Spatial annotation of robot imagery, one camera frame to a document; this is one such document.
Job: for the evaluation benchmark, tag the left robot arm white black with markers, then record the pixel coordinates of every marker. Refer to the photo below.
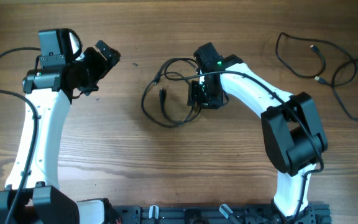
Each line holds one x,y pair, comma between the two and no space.
31,193

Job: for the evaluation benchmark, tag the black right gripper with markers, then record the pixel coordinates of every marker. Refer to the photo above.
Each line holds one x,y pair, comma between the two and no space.
194,96

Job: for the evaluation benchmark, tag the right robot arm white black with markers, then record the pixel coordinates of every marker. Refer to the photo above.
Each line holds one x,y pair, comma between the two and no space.
293,133

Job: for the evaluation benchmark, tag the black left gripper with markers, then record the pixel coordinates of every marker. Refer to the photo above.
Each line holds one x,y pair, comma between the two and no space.
102,66

